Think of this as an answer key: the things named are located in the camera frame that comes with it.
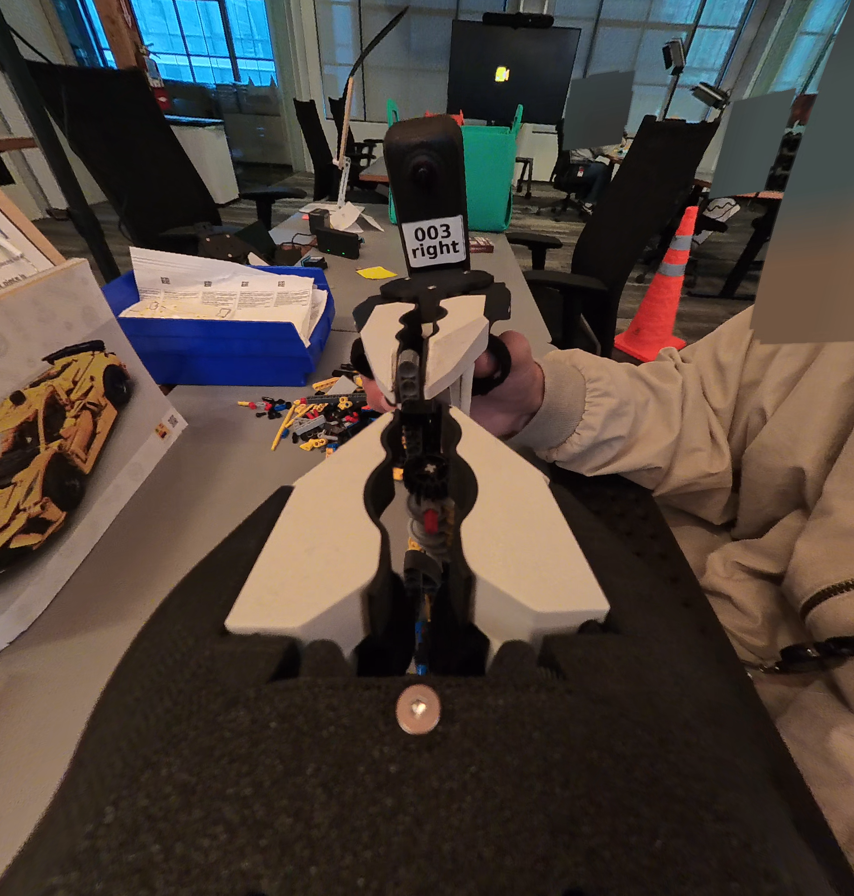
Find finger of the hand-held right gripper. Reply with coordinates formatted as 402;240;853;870
420;294;491;400
357;300;417;413

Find grey desk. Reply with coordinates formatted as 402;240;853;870
0;203;564;883

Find black toy brick engine assembly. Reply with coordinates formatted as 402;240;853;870
379;308;464;676

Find yellow car instruction booklet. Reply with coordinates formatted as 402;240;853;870
0;259;188;660

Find Lego brick instruction poster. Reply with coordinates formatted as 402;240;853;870
0;167;69;309

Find camera on stand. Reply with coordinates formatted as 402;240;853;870
661;37;723;120

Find black tripod pole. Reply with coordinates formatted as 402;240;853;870
0;0;121;282

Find blue storage bin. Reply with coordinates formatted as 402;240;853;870
104;265;335;387

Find large paned window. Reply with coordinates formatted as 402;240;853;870
51;0;275;86

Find white paper parts bags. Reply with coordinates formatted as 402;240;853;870
121;246;327;349

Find white cabinet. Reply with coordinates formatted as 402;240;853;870
167;114;240;205

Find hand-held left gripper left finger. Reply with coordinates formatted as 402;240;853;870
225;412;401;660

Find black device box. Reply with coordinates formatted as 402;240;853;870
308;208;365;260

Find person's right hand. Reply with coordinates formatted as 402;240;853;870
471;329;547;440

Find wooden post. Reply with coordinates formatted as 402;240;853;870
93;0;146;71

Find black monitor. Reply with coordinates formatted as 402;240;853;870
446;19;582;128

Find dark perforated panel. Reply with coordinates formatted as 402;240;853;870
549;458;708;610

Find pile of toy brick pieces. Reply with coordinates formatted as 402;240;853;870
236;374;400;457

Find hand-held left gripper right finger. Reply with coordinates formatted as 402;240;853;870
443;408;611;650

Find orange traffic cone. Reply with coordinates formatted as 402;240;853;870
613;205;701;364

